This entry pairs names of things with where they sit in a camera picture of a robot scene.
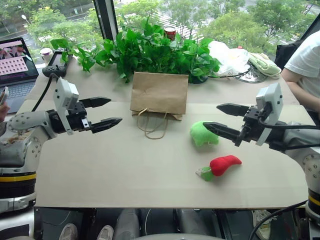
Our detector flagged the white paper cup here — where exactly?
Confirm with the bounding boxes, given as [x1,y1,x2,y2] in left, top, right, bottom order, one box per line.
[39,47,54,64]

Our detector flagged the white plastic bag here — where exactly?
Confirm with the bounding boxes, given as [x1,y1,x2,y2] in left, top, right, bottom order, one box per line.
[207,40,251,77]

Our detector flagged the green leafy potted plant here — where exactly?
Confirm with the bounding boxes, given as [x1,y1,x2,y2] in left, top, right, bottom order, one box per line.
[49,16,221,85]

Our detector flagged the red tin can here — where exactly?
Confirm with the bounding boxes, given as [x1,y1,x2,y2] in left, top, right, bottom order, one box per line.
[163,25,177,42]

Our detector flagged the brown paper bag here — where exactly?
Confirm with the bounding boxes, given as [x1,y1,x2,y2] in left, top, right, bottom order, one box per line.
[129,71,189,140]

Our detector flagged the pale green cloth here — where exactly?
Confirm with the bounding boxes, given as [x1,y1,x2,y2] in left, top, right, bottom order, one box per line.
[248,52,283,80]

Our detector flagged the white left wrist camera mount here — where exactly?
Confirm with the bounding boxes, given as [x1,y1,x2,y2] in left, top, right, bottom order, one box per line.
[53,76,80,136]

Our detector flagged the grey trouser leg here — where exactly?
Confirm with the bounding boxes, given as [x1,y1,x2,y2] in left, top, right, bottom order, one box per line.
[114,207,141,237]
[174,208,219,236]

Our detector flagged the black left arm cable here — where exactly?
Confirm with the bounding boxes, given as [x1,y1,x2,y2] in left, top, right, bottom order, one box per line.
[30,73,60,112]

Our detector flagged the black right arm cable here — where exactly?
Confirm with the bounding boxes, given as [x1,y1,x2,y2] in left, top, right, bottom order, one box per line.
[258,116,320,151]

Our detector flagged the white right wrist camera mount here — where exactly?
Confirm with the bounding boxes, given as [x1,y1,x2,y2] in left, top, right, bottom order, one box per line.
[255,82,284,147]

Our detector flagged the red chili plush toy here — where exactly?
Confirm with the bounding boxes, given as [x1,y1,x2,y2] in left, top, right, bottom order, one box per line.
[195,154,243,182]

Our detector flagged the black handheld controller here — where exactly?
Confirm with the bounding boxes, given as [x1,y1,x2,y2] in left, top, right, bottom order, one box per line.
[41,50,74,78]

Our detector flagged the black backpack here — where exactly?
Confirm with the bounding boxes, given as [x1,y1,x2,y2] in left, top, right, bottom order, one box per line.
[274,39,305,71]

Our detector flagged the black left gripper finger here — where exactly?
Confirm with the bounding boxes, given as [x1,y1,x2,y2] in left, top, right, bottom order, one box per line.
[79,96,112,109]
[90,117,124,134]

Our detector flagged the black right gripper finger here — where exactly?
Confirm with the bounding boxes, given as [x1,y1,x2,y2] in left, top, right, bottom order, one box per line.
[203,121,243,143]
[216,103,251,117]

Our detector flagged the white sneaker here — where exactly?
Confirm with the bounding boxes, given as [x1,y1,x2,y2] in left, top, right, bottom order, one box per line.
[251,209,273,240]

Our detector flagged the black window frame post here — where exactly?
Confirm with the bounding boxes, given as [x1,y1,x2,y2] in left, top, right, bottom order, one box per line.
[93,0,119,41]

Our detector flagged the grey sneaker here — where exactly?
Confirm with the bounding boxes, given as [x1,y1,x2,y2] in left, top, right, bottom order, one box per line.
[58,222,79,240]
[96,224,115,240]

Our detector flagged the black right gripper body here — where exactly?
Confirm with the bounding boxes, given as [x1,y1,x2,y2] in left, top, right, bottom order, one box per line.
[234,105,267,148]

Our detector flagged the person in white t-shirt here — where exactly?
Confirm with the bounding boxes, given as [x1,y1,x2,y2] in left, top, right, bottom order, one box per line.
[280,30,320,111]

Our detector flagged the green plush toy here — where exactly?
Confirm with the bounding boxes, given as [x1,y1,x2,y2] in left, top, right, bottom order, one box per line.
[189,120,220,147]

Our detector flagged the grey laptop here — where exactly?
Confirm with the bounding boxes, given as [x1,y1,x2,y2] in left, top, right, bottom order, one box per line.
[0,37,40,115]

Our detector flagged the bystander hand holding phone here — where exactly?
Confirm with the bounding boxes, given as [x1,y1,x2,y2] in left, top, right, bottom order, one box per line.
[0,86,11,124]

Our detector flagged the black cable under table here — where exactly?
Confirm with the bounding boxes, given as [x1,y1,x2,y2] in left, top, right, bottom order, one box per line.
[248,199,309,240]

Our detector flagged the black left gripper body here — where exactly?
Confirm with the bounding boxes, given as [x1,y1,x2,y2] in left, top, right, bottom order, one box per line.
[66,100,93,133]

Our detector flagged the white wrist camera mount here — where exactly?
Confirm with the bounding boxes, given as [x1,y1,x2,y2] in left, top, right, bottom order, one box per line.
[53,76,80,136]
[255,82,284,147]

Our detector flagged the round black tray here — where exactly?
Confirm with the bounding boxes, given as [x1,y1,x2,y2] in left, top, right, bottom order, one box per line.
[233,62,269,84]

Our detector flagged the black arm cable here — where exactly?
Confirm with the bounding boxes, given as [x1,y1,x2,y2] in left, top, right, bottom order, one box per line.
[30,73,60,112]
[258,116,320,151]

